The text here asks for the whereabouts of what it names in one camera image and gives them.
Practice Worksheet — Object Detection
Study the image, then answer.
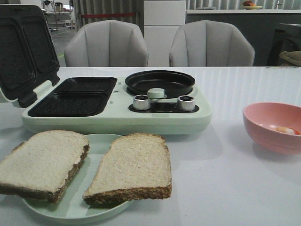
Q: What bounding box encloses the black round frying pan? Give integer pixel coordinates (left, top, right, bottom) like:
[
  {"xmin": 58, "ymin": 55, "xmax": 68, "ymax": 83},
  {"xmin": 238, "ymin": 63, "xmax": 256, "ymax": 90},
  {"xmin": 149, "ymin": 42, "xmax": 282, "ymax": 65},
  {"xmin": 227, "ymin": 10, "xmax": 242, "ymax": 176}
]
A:
[{"xmin": 125, "ymin": 70, "xmax": 195, "ymax": 98}]

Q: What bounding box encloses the left grey upholstered chair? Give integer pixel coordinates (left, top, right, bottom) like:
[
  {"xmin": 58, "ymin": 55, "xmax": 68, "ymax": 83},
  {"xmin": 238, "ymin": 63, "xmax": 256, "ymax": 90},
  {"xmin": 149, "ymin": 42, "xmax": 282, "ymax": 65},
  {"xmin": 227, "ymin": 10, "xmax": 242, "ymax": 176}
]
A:
[{"xmin": 64, "ymin": 20, "xmax": 149, "ymax": 67}]

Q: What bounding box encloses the grey counter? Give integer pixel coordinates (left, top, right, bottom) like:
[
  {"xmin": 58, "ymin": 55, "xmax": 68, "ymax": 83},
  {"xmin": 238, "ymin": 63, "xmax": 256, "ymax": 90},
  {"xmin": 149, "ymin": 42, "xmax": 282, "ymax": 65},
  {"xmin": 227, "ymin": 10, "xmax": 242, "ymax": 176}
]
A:
[{"xmin": 187, "ymin": 9, "xmax": 301, "ymax": 66}]

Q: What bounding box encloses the silver control knob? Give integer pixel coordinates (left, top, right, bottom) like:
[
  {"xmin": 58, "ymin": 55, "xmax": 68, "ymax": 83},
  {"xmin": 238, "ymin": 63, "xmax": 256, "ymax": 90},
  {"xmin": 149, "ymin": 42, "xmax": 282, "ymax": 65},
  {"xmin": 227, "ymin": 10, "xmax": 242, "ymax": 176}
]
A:
[
  {"xmin": 177, "ymin": 96, "xmax": 195, "ymax": 112},
  {"xmin": 132, "ymin": 95, "xmax": 151, "ymax": 111}
]

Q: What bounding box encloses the white cabinet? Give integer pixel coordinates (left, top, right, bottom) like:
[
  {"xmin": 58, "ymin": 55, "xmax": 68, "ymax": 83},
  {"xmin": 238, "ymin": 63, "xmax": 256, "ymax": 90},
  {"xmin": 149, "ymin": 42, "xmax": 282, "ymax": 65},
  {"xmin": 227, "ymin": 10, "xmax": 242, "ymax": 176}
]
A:
[{"xmin": 143, "ymin": 0, "xmax": 186, "ymax": 67}]

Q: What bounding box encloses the right silver control knob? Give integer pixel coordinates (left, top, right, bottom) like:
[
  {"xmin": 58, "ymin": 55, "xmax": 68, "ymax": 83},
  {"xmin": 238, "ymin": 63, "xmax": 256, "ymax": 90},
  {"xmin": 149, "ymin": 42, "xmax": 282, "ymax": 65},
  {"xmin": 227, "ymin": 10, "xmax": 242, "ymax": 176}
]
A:
[{"xmin": 177, "ymin": 96, "xmax": 195, "ymax": 112}]

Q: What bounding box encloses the right grey upholstered chair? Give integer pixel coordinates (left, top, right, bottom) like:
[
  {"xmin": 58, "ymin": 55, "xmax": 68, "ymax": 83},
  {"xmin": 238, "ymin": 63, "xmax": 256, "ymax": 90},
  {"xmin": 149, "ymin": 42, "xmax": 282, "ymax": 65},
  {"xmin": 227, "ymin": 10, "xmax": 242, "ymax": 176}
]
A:
[{"xmin": 169, "ymin": 20, "xmax": 255, "ymax": 67}]

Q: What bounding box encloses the left silver control knob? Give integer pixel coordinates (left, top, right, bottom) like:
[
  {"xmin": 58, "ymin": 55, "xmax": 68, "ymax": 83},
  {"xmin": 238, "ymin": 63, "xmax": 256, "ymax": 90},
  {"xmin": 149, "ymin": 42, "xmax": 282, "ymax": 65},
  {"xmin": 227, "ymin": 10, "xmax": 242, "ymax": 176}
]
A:
[{"xmin": 132, "ymin": 95, "xmax": 151, "ymax": 111}]

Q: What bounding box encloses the pink bowl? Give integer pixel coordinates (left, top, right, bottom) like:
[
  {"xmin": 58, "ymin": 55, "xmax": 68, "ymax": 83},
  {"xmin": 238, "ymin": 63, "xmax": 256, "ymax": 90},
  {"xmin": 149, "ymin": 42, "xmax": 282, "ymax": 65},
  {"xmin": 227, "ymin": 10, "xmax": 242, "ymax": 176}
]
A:
[{"xmin": 243, "ymin": 102, "xmax": 301, "ymax": 155}]

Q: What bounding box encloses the cooked shrimp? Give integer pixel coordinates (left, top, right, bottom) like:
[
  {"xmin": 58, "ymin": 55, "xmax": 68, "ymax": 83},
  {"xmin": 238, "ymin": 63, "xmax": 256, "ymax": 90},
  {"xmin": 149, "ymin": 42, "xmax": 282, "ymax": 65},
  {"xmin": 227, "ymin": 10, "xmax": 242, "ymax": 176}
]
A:
[{"xmin": 275, "ymin": 127, "xmax": 300, "ymax": 135}]

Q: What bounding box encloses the fruit plate on counter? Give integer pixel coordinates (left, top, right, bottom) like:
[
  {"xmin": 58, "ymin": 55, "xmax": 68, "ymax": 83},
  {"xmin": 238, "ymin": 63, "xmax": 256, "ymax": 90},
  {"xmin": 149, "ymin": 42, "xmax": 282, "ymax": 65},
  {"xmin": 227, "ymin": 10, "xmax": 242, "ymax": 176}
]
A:
[{"xmin": 241, "ymin": 0, "xmax": 263, "ymax": 10}]

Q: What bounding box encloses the mint green breakfast maker base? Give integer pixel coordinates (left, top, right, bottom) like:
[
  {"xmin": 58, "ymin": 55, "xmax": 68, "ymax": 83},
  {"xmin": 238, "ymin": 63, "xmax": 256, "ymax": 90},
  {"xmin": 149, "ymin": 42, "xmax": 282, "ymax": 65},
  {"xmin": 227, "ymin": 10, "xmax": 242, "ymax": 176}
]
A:
[{"xmin": 22, "ymin": 77, "xmax": 211, "ymax": 135}]

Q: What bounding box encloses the breakfast maker hinged lid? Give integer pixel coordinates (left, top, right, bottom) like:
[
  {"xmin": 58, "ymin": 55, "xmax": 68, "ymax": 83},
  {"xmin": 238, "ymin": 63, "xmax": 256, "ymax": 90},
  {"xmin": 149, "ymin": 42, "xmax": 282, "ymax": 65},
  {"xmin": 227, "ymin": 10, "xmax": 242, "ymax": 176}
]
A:
[{"xmin": 0, "ymin": 4, "xmax": 60, "ymax": 108}]

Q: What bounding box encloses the mint green round plate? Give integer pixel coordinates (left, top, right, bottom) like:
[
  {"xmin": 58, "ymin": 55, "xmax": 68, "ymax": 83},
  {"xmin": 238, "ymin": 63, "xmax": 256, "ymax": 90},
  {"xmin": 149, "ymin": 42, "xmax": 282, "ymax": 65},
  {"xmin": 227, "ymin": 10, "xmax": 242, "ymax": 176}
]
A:
[{"xmin": 23, "ymin": 134, "xmax": 133, "ymax": 225}]

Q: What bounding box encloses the grey upholstered chair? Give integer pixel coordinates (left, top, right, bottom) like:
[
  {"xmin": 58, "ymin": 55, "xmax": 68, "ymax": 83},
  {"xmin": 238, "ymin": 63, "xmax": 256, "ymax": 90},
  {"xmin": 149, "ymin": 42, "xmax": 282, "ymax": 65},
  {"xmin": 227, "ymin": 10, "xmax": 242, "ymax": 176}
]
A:
[
  {"xmin": 64, "ymin": 20, "xmax": 149, "ymax": 67},
  {"xmin": 169, "ymin": 20, "xmax": 255, "ymax": 67}
]

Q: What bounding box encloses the bread slice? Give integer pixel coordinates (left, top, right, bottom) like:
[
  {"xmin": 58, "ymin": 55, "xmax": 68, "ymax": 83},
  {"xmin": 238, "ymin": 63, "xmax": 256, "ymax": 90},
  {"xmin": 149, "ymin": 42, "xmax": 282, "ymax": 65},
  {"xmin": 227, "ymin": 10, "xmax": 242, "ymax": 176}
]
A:
[
  {"xmin": 0, "ymin": 130, "xmax": 90, "ymax": 203},
  {"xmin": 83, "ymin": 133, "xmax": 172, "ymax": 204}
]

